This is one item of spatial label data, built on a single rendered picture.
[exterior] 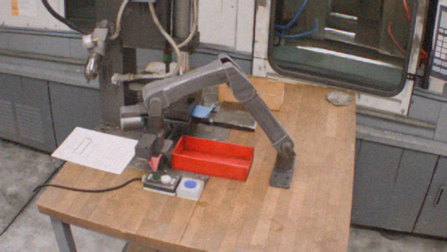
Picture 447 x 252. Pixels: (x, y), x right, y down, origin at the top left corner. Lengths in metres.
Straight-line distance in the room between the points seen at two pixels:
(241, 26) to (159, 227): 1.18
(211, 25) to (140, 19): 0.74
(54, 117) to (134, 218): 1.70
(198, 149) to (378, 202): 1.25
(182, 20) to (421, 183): 1.55
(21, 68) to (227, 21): 1.38
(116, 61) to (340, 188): 0.90
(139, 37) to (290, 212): 0.77
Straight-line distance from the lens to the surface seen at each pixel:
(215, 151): 1.74
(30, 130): 3.31
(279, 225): 1.49
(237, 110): 1.98
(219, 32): 2.38
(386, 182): 2.59
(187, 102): 1.78
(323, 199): 1.60
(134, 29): 1.72
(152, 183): 1.57
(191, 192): 1.54
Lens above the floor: 1.90
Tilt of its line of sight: 32 degrees down
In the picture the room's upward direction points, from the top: 3 degrees clockwise
